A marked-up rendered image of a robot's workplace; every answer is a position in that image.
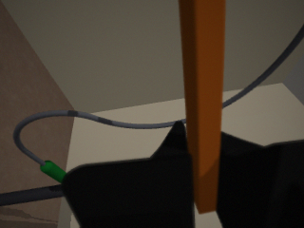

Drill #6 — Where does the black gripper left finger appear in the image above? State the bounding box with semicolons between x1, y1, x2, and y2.
61;121;196;228

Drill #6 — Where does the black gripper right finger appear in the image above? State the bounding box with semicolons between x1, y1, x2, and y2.
216;131;304;228

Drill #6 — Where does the orange handle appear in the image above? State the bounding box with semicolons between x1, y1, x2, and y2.
179;0;226;215

